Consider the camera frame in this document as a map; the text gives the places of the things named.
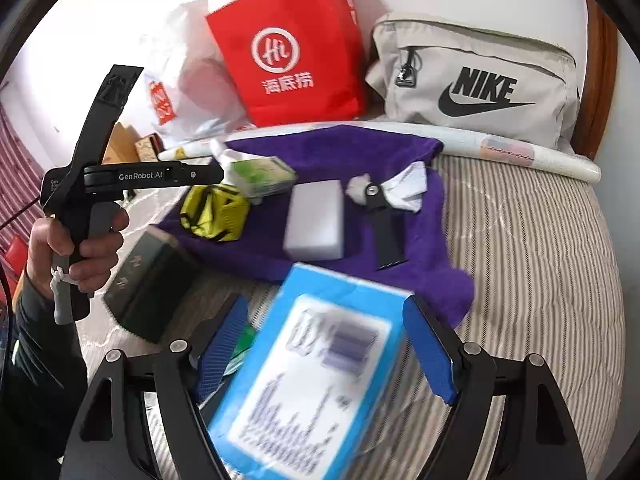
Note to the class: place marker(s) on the dark green box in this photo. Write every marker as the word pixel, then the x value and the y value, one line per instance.
pixel 150 285

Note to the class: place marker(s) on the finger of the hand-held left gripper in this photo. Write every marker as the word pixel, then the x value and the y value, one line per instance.
pixel 200 174

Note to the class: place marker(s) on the person's left forearm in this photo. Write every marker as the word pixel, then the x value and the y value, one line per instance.
pixel 35 360

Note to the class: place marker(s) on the red paper bag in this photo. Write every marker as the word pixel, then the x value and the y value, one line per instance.
pixel 300 35

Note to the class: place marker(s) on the white foam block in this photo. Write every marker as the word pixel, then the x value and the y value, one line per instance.
pixel 315 220

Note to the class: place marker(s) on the patterned brown book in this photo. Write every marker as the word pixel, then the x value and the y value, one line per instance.
pixel 149 147

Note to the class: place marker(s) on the red striped cloth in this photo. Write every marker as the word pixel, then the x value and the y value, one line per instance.
pixel 20 175

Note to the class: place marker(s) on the striped quilted mattress cover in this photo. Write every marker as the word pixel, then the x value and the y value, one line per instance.
pixel 540 285

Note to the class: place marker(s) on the green wet wipes pack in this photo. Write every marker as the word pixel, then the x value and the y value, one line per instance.
pixel 265 175

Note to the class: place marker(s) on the brown wooden door frame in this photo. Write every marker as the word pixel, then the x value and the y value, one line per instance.
pixel 602 75

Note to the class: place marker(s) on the beige waist bag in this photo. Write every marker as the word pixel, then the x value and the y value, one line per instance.
pixel 475 90

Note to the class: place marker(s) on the blue tissue pack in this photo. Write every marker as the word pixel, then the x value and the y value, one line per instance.
pixel 300 385

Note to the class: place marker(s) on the white cloth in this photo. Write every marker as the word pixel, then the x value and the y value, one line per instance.
pixel 407 185

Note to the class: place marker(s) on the white plastic shopping bag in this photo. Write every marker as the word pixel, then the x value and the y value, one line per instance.
pixel 190 70

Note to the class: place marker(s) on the purple towel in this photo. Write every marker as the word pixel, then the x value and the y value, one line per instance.
pixel 430 265

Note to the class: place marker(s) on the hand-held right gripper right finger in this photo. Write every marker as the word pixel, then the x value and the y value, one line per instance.
pixel 430 350

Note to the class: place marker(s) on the white cotton wad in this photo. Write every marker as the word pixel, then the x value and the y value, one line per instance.
pixel 358 187

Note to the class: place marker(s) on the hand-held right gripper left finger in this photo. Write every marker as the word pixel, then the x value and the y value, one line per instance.
pixel 222 345

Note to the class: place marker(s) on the white paper roll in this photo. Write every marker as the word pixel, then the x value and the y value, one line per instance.
pixel 525 152

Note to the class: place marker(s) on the person's left hand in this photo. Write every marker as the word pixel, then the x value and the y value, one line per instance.
pixel 97 260

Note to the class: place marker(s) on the yellow pouch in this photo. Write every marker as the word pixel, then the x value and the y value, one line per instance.
pixel 215 215

